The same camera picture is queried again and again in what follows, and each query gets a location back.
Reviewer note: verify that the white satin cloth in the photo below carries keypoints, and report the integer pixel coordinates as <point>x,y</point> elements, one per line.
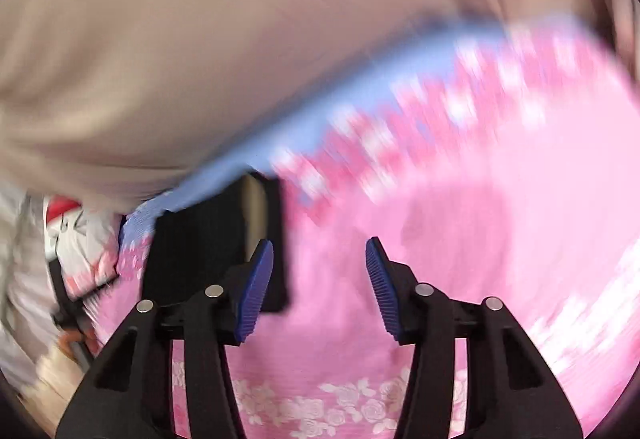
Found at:
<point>22,299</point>

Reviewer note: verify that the black pants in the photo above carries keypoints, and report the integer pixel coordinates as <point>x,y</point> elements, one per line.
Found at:
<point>200,244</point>

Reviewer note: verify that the pink floral blanket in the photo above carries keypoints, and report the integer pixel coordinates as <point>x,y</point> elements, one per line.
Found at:
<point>475,219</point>

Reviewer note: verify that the beige curtain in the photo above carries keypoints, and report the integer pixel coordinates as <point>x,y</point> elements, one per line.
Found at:
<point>250,44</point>

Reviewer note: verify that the cartoon cat pillow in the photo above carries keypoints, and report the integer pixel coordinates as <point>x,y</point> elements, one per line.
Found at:
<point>75,239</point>

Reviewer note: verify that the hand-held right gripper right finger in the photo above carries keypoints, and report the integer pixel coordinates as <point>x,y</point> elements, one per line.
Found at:
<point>382,289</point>

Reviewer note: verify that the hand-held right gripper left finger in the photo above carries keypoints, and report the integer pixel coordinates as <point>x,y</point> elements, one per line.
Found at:
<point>255,289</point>

